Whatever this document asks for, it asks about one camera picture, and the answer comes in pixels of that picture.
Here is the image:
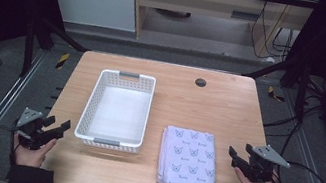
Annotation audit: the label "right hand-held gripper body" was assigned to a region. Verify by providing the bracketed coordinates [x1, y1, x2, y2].
[238, 140, 295, 183]

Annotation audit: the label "black floor cables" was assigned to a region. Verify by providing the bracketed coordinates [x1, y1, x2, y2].
[257, 68, 326, 164]

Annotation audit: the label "yellow black tape strip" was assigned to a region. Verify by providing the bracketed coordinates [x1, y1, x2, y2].
[54, 51, 71, 72]
[265, 85, 288, 104]

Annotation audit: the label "person's left hand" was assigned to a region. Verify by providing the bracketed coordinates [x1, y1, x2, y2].
[9, 130, 58, 172]

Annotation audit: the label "light wooden desk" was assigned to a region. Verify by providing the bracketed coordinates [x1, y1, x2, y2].
[121, 0, 321, 69]

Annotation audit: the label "folded lilac cat-print cloth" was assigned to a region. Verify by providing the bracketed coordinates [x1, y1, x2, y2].
[153, 124, 226, 183]

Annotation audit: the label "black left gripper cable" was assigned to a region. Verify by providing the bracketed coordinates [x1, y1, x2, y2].
[0, 115, 27, 166]

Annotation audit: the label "black metal stand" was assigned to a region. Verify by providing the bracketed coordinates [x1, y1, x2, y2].
[236, 47, 316, 124]
[16, 12, 96, 90]

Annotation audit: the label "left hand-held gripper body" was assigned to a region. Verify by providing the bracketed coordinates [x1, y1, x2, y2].
[9, 104, 60, 154]

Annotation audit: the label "black cables under desk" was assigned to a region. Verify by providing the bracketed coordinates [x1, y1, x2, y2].
[245, 0, 300, 65]

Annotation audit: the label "white plastic basket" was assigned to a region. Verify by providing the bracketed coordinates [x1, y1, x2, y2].
[72, 64, 158, 156]

